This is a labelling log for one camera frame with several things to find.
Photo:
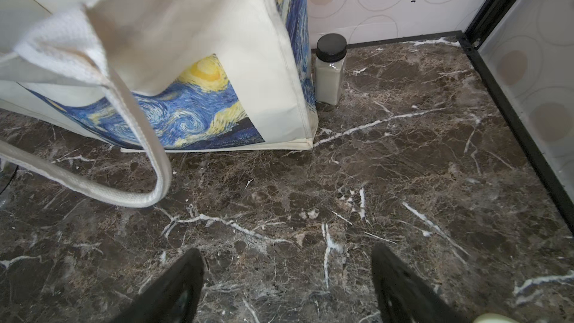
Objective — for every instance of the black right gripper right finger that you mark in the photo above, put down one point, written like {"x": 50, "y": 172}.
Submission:
{"x": 402, "y": 295}

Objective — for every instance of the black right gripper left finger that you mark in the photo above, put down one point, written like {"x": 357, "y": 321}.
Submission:
{"x": 173, "y": 297}

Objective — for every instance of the small grey cylinder bottle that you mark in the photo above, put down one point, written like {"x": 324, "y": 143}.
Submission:
{"x": 330, "y": 56}

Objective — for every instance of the cream canvas tote bag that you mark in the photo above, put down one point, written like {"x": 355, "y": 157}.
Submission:
{"x": 158, "y": 77}

